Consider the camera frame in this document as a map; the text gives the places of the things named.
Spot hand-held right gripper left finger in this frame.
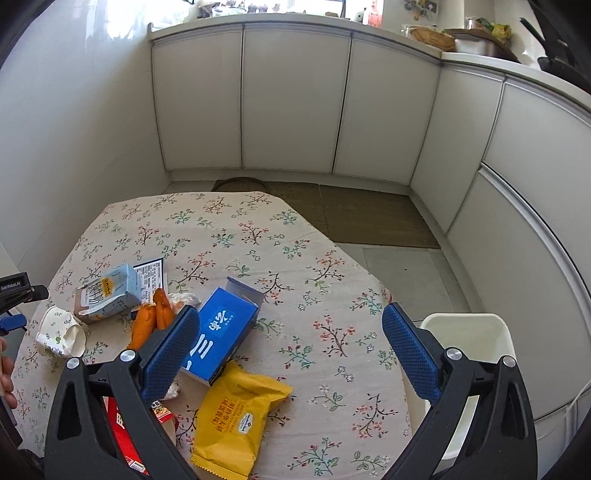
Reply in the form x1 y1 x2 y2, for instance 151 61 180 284
44 305 200 480

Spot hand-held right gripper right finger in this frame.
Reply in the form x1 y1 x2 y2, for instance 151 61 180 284
382 303 539 480

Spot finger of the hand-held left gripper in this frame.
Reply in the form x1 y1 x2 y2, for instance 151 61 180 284
0 285 49 315
0 314 27 336

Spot orange carrot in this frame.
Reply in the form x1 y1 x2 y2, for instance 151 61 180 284
152 288 175 330

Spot white floral paper cup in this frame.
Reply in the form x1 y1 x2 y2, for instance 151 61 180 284
35 305 86 359

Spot white plastic bin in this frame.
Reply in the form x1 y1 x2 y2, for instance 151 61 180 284
419 313 519 463

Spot blue cardboard box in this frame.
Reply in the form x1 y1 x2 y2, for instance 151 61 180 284
178 276 265 387

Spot grey-blue drink carton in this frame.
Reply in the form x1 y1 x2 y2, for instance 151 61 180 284
74 262 145 325

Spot yellow snack packet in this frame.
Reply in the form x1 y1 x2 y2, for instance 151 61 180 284
190 361 294 479

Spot person's left hand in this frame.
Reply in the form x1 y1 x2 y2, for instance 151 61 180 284
0 337 17 409

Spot orange peel pieces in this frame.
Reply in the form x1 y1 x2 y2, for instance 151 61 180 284
126 304 157 352

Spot crumpled white tissue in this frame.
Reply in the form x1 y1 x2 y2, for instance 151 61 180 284
167 291 202 315

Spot flat blue and white box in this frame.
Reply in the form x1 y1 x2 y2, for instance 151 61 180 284
131 259 168 291

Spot floral tablecloth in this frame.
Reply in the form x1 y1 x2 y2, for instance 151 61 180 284
9 191 413 480

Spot brown woven floor mat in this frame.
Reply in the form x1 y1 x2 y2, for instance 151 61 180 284
264 182 329 238
318 185 442 250

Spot round woven floor mat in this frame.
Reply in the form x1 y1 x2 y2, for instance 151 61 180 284
211 178 272 193

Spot white kitchen base cabinet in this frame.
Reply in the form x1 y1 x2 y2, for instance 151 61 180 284
148 19 441 188
410 60 591 421

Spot metal basin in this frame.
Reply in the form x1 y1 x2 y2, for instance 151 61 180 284
454 33 511 58

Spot woven basket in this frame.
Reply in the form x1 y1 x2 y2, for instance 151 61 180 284
408 25 457 51

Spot yellow-green food packet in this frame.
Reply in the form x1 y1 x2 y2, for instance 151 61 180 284
475 17 513 40

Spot white cable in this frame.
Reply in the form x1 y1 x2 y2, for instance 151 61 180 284
531 394 588 422

